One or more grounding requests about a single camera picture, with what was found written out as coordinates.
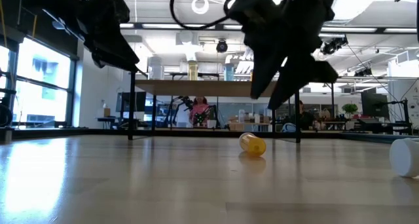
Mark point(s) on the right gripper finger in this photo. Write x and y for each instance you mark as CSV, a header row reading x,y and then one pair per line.
x,y
294,83
265,70

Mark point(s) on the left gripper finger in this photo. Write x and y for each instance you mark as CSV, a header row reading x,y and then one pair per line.
x,y
99,59
126,55

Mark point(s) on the orange pill bottle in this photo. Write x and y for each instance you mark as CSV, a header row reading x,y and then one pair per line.
x,y
252,144
251,75

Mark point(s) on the blue pill bottle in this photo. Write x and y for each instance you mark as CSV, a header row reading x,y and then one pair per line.
x,y
229,72

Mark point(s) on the pale yellow pill bottle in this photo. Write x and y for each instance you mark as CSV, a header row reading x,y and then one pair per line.
x,y
192,71

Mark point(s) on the white plastic cup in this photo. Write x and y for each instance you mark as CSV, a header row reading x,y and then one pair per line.
x,y
405,157

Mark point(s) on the black background robot arm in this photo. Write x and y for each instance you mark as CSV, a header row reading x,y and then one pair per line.
x,y
178,107

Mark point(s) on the person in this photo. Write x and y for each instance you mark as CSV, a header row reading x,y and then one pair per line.
x,y
199,111
306,119

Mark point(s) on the white blue ball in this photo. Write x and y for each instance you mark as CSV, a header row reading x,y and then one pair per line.
x,y
288,128

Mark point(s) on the black monitor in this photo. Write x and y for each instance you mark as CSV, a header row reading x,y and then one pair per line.
x,y
131,101
374,104

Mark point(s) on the black round ceiling speaker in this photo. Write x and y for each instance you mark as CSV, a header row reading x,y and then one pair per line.
x,y
222,46

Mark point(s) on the cardboard box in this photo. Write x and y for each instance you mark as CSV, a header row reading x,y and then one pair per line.
x,y
104,112

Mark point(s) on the green potted plant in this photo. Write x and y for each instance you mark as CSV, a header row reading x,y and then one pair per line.
x,y
349,108

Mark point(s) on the brown cardboard boxes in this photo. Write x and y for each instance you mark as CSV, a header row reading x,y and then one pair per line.
x,y
235,125

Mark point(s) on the white paper cup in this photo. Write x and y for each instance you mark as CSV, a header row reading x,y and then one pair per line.
x,y
211,123

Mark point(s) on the small robot green lights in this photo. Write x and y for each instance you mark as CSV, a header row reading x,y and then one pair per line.
x,y
203,118

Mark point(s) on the black desk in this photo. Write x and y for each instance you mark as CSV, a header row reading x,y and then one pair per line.
x,y
383,125

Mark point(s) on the black ceiling camera rig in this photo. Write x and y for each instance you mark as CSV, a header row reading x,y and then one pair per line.
x,y
334,44

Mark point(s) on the wooden shelf black frame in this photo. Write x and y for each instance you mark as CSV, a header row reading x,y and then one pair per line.
x,y
196,88

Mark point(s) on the black aluminium rig frame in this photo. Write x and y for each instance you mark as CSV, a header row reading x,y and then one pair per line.
x,y
82,132

